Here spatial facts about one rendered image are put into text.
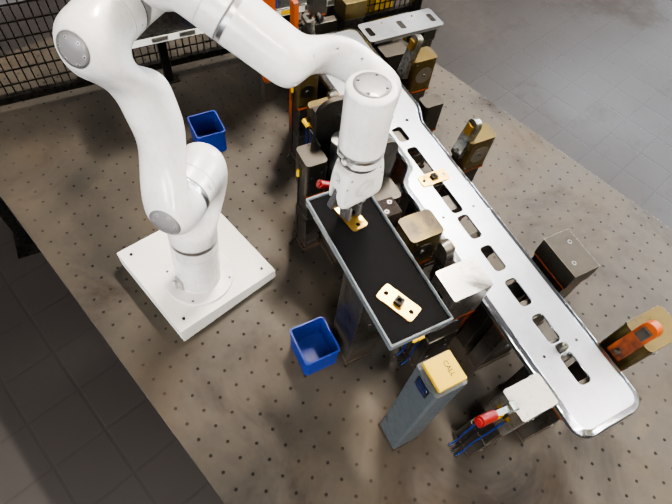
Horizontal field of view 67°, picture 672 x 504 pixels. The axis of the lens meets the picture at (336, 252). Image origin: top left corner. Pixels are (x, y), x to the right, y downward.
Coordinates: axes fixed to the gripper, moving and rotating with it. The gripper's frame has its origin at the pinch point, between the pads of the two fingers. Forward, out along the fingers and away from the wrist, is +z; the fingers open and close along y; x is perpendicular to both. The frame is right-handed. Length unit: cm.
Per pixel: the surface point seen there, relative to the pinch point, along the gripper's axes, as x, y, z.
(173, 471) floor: 4, -61, 119
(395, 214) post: -2.2, 12.4, 8.7
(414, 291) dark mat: -21.5, -0.3, 2.5
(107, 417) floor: 36, -73, 118
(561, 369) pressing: -49, 23, 19
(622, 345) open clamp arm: -54, 37, 17
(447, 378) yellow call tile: -38.1, -6.7, 2.6
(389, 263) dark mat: -13.9, -0.4, 2.5
